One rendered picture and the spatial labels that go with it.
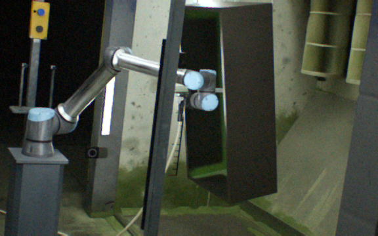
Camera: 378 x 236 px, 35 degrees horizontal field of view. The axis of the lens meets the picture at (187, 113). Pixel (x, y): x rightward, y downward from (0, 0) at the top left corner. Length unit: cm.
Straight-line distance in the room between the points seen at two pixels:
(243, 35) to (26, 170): 148
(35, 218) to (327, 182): 210
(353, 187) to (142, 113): 278
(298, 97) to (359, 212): 328
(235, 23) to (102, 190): 176
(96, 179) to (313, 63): 188
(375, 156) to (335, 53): 288
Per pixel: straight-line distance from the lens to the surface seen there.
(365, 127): 198
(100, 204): 465
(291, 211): 463
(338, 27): 476
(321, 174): 464
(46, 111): 367
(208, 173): 434
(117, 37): 444
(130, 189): 469
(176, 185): 483
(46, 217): 372
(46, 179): 365
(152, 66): 324
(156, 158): 255
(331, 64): 477
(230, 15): 354
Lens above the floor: 149
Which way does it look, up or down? 8 degrees down
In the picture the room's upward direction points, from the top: 7 degrees clockwise
